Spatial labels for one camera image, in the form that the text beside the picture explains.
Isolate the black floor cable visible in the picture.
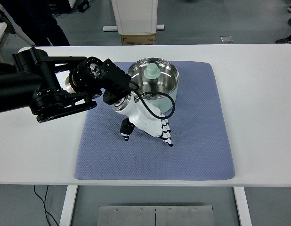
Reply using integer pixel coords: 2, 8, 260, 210
33, 185, 59, 226

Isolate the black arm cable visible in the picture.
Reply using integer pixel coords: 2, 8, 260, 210
128, 80, 176, 119

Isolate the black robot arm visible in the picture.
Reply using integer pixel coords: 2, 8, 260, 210
0, 48, 138, 122

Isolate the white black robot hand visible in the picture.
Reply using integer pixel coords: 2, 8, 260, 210
112, 92, 173, 146

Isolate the brown cardboard box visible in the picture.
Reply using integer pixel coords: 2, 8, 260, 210
121, 34, 156, 46

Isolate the white pedestal cabinet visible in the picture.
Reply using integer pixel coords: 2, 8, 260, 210
103, 0, 165, 35

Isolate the white table leg right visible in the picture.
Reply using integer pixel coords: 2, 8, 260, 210
233, 186, 252, 226

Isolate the metal floor outlet cover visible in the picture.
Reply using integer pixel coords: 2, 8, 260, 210
220, 35, 234, 43

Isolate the person in dark clothes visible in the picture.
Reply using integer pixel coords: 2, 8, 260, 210
1, 0, 70, 46

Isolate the metal base plate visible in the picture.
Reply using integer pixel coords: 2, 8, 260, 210
97, 205, 215, 226

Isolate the mint green pot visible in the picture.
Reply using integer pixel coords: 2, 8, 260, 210
127, 58, 179, 116

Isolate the white table leg left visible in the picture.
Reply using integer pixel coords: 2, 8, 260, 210
59, 185, 78, 226

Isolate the white table leg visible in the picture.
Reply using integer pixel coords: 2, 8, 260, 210
59, 185, 78, 226
233, 186, 252, 226

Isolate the blue textured mat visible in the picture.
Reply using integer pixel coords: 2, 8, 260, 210
74, 61, 235, 181

